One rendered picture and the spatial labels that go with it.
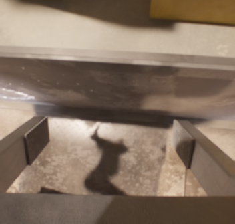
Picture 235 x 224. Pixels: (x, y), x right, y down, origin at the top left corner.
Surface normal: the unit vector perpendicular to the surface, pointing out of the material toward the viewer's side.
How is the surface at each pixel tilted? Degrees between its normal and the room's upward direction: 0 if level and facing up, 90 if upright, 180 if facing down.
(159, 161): 0
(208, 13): 90
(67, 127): 0
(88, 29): 0
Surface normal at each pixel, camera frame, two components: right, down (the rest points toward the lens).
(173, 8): -0.13, 0.98
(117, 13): -0.09, -0.14
